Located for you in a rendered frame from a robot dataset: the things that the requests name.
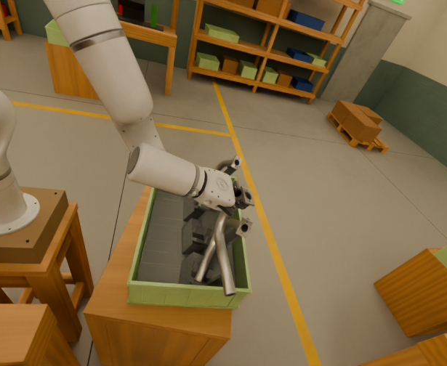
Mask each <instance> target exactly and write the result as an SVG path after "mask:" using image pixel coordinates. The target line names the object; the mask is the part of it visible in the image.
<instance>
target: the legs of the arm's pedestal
mask: <svg viewBox="0 0 447 366"><path fill-rule="evenodd" d="M65 257H66V260H67V262H68V266H69V269H70V271H71V273H67V272H60V267H61V264H62V262H63V259H64V258H65ZM65 285H75V288H74V290H73V294H72V296H71V298H70V296H69V293H68V290H67V288H66V286H65ZM1 288H24V290H23V292H22V294H21V296H20V298H19V300H18V302H17V304H31V303H32V301H33V298H34V297H35V298H38V299H39V300H40V302H41V304H48V305H49V307H50V309H51V310H52V312H53V314H54V316H55V317H56V319H57V326H58V328H59V329H60V332H61V333H62V335H63V336H64V338H65V340H66V341H67V342H77V341H79V339H80V336H81V331H82V326H81V323H80V321H79V319H78V315H77V313H78V308H79V306H80V303H81V299H82V298H91V296H92V293H93V290H94V285H93V282H92V276H91V272H90V268H89V262H88V258H87V254H86V248H85V245H84V239H83V235H82V231H81V225H80V222H79V218H78V212H76V215H75V216H74V219H73V221H72V223H71V226H70V228H69V230H68V233H67V235H66V237H65V239H64V241H63V244H62V246H61V248H60V251H59V253H58V255H57V258H56V259H55V262H54V264H53V266H52V269H51V271H50V273H49V276H48V277H0V304H13V302H12V301H11V300H10V298H9V297H8V296H7V294H6V293H5V292H4V291H3V290H2V289H1Z"/></svg>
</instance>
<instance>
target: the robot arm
mask: <svg viewBox="0 0 447 366"><path fill-rule="evenodd" d="M43 1H44V3H45V4H46V6H47V8H48V10H49V11H50V13H51V15H52V16H53V18H54V20H55V22H56V23H57V25H58V27H59V29H60V30H61V32H62V34H63V35H64V37H65V40H66V41H67V42H68V45H69V46H70V48H71V50H72V52H73V53H74V55H75V57H76V59H77V60H78V63H79V64H80V66H81V68H82V69H83V71H84V73H85V74H86V76H87V78H88V79H89V82H90V83H91V85H92V87H93V88H94V90H95V92H96V93H97V96H98V97H99V98H100V100H101V102H102V103H103V105H104V107H105V109H106V110H107V111H108V114H109V115H110V117H111V119H112V121H113V123H114V125H115V127H116V128H117V130H118V132H119V134H120V135H121V137H122V139H123V140H124V142H125V144H126V146H127V147H128V148H129V151H130V152H131V154H132V155H131V157H130V159H129V162H128V166H127V170H126V175H127V178H128V179H129V180H131V181H133V182H137V183H140V184H144V185H147V186H150V187H154V188H156V189H160V190H163V191H166V192H170V193H173V194H175V195H180V196H183V197H185V198H190V199H191V198H194V200H196V201H198V202H199V203H201V204H203V205H205V206H208V207H210V208H213V209H215V210H218V211H224V212H225V213H226V214H227V215H228V216H232V215H233V214H234V212H235V209H236V208H239V209H242V210H243V209H245V208H246V207H248V206H249V205H247V204H245V203H243V200H236V199H235V197H238V196H239V195H241V189H239V188H237V186H236V185H234V184H233V183H232V180H231V178H230V176H229V175H228V174H226V173H223V172H221V171H218V170H215V169H212V168H206V167H201V166H198V165H196V164H194V163H191V162H189V161H186V160H184V159H181V158H179V157H177V156H175V155H172V154H170V153H168V152H167V151H166V150H165V148H164V146H163V144H162V142H161V139H160V136H159V135H158V132H157V129H156V125H155V123H154V120H153V99H152V97H151V94H150V91H149V88H148V85H147V84H146V82H145V79H144V77H143V74H142V72H141V70H140V67H139V65H138V63H137V61H136V58H135V56H134V53H133V51H132V48H131V47H130V45H129V42H128V40H127V38H126V35H125V33H124V30H123V28H122V27H121V24H120V22H119V20H118V17H117V15H116V13H115V10H114V8H113V6H112V4H111V2H110V0H43ZM15 125H16V112H15V108H14V106H13V104H12V102H11V101H10V99H9V98H8V96H7V95H6V94H4V93H3V92H2V91H0V235H6V234H9V233H12V232H16V231H18V230H19V229H22V228H23V227H26V226H27V225H29V224H30V223H31V222H32V221H33V220H34V219H35V218H36V217H37V216H38V214H39V211H40V205H39V202H38V201H37V199H36V198H35V197H34V196H32V195H29V194H26V193H23V192H22V191H21V190H20V188H19V185H18V183H17V180H16V178H15V175H14V173H13V171H12V168H11V166H10V164H9V161H8V159H7V148H8V146H9V143H10V140H11V138H12V135H13V133H14V130H15Z"/></svg>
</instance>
